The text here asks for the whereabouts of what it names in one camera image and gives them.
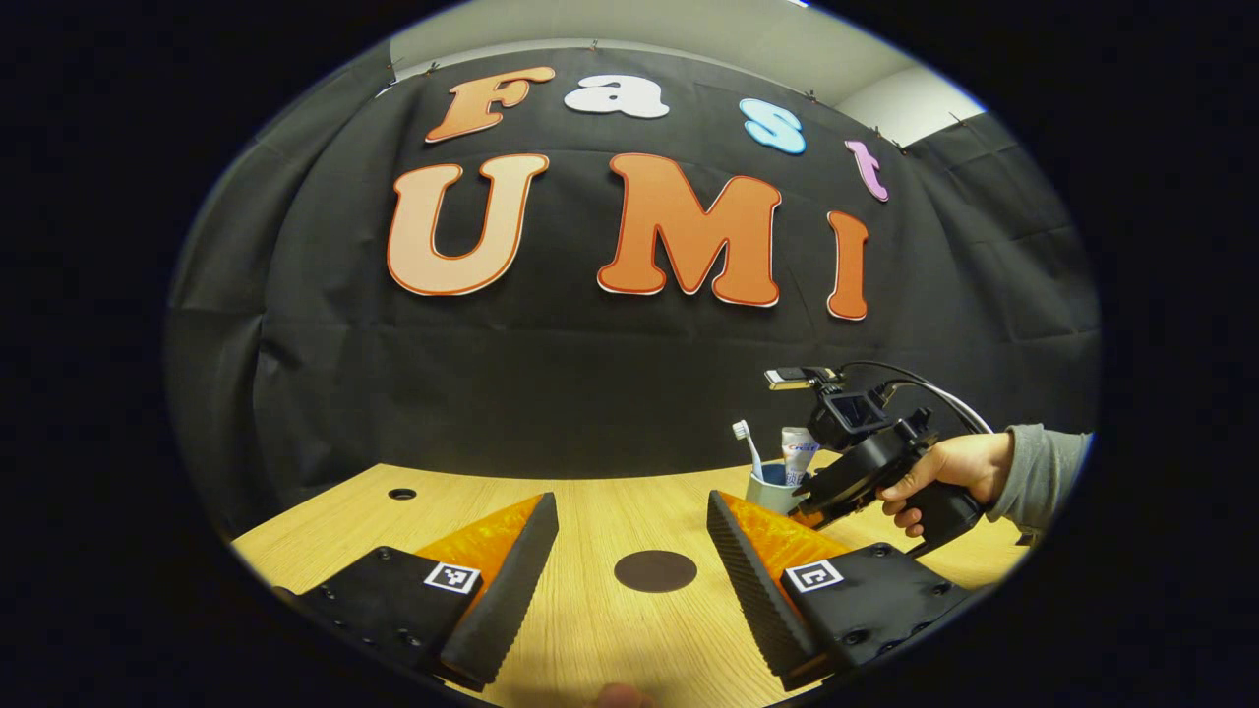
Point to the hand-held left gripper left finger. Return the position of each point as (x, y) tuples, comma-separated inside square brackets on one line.
[(516, 590)]

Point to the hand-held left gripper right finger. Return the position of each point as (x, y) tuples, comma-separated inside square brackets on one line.
[(748, 590)]

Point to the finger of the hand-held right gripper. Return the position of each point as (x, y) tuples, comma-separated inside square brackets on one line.
[(816, 511)]

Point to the white toothpaste tube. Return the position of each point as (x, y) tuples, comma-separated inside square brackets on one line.
[(799, 452)]

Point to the white toothbrush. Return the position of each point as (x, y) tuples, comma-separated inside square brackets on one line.
[(750, 452)]

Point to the round dark brown coaster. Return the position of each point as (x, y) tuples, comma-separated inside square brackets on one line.
[(655, 571)]

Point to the wooden desktop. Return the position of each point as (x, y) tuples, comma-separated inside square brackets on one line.
[(610, 629)]

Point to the black backdrop cloth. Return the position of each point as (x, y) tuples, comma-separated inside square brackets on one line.
[(590, 393)]

